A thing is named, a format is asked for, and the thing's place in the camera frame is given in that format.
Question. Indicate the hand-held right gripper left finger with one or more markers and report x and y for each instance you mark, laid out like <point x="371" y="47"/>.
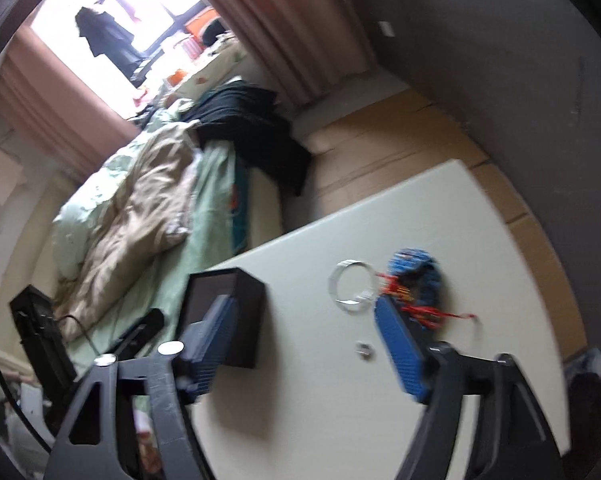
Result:
<point x="211" y="345"/>

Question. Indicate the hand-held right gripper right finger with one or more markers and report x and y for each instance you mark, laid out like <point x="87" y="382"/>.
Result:
<point x="399" y="347"/>

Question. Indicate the black jewelry box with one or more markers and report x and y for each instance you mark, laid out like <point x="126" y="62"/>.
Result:
<point x="230" y="310"/>

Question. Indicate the white table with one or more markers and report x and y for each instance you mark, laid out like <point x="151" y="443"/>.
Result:
<point x="370" y="320"/>

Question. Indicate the black remote control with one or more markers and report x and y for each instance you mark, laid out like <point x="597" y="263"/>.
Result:
<point x="138" y="332"/>

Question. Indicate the bed with green sheet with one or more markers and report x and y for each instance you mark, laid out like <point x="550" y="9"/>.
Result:
<point x="200" y="210"/>

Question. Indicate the beige blanket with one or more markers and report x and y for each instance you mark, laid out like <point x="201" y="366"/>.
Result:
<point x="130" y="220"/>

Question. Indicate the black clothing pile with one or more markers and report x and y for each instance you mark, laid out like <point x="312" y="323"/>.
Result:
<point x="253" y="125"/>

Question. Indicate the cluttered windowsill desk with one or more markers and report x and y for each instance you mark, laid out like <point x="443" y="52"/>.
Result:
<point x="190" y="60"/>

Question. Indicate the pink curtain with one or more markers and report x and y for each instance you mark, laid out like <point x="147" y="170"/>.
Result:
<point x="285" y="25"/>
<point x="55" y="105"/>

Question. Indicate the orange box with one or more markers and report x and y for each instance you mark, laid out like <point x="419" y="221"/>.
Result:
<point x="203" y="25"/>

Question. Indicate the hanging black garment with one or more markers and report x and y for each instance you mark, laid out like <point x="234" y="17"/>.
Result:
<point x="105" y="35"/>

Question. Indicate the white wall switch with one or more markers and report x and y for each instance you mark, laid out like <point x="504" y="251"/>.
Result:
<point x="386" y="28"/>

